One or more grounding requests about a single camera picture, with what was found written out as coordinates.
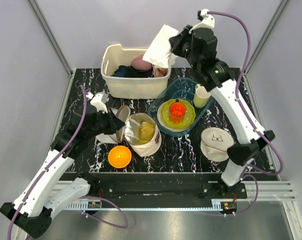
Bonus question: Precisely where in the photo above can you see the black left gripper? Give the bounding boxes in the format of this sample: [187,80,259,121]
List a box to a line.
[86,107,126,140]

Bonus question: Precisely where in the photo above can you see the beige brown-trimmed laundry bag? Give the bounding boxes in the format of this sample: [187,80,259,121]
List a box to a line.
[116,105,162,157]

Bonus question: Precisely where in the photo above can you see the white bra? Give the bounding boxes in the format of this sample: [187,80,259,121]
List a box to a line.
[142,24,179,69]

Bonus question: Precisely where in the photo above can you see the mustard yellow bra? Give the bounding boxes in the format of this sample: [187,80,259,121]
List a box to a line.
[138,122,155,144]

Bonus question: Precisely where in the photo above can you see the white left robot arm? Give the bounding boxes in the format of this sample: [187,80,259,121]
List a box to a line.
[0,104,130,239]

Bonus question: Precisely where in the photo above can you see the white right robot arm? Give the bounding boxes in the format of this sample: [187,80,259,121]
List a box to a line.
[169,25,275,198]

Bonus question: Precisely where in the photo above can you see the white mesh laundry bag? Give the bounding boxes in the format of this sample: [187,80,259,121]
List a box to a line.
[95,107,121,144]

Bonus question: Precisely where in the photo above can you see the cream plastic laundry basket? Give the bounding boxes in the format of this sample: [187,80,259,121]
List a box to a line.
[101,44,171,99]

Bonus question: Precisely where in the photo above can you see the pink bra in basket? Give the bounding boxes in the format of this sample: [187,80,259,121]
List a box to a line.
[130,55,168,78]

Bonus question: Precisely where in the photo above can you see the beige bra-print laundry bag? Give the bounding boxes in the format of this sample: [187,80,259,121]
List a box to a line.
[200,127,235,163]

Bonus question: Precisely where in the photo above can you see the orange plastic bowl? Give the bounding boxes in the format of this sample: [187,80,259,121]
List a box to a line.
[108,145,132,169]

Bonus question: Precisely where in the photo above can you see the clear blue plastic tray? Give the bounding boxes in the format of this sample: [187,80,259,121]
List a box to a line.
[147,77,213,137]

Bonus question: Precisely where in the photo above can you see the dark navy clothes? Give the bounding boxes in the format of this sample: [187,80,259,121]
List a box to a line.
[112,65,153,78]

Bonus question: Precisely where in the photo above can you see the yellow-green mug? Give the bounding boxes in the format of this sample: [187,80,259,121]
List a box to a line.
[193,84,211,108]

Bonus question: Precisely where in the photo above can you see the orange translucent cup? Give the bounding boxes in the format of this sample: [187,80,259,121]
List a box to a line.
[169,99,186,124]

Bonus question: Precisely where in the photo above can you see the yellow-green plate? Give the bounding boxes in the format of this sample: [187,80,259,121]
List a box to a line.
[157,98,196,132]

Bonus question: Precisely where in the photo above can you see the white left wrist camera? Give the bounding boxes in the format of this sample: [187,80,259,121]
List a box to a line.
[86,91,107,113]

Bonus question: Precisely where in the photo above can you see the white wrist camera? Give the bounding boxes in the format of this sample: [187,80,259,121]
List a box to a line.
[189,8,215,34]
[86,91,107,113]

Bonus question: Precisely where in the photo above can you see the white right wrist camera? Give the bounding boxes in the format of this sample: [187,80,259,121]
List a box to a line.
[189,8,215,34]

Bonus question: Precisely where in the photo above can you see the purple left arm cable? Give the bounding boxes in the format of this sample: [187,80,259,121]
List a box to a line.
[7,84,129,240]

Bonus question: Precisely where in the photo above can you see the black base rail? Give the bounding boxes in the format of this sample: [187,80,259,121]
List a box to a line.
[39,171,260,209]

